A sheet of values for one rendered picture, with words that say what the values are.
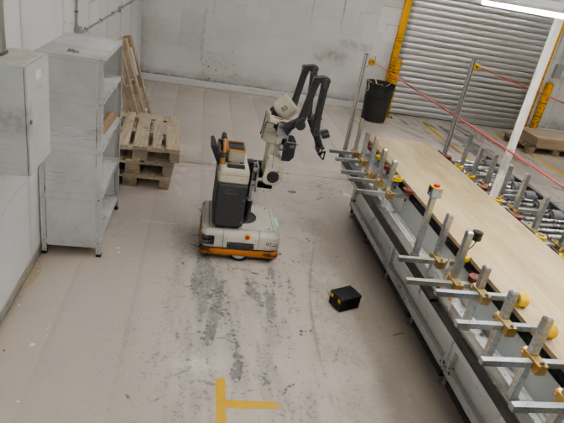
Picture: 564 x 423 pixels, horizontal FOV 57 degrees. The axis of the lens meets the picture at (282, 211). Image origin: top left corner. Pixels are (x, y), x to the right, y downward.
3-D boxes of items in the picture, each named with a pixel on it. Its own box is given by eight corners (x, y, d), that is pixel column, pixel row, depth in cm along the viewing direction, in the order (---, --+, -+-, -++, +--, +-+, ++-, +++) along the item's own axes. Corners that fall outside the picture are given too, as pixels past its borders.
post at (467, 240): (442, 303, 303) (468, 232, 283) (441, 300, 306) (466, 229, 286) (448, 303, 303) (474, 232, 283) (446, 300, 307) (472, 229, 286)
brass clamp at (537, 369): (533, 375, 220) (537, 366, 218) (516, 353, 232) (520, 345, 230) (545, 376, 221) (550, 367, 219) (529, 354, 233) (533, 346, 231)
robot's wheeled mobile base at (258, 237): (198, 255, 431) (201, 229, 420) (200, 221, 487) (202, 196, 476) (277, 261, 443) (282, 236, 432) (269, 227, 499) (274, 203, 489)
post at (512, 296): (479, 370, 261) (513, 292, 240) (477, 365, 264) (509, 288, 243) (486, 371, 261) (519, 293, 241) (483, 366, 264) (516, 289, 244)
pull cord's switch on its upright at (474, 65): (442, 166, 545) (476, 60, 498) (437, 161, 558) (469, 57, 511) (449, 167, 546) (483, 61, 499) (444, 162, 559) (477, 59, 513)
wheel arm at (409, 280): (405, 285, 289) (407, 279, 287) (404, 282, 292) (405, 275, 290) (476, 290, 297) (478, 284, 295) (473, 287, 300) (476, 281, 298)
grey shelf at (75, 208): (41, 253, 402) (33, 49, 336) (69, 203, 482) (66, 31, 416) (100, 257, 410) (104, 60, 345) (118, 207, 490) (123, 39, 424)
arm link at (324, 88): (321, 75, 392) (324, 78, 382) (328, 76, 393) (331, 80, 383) (309, 129, 410) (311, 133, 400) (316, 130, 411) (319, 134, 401)
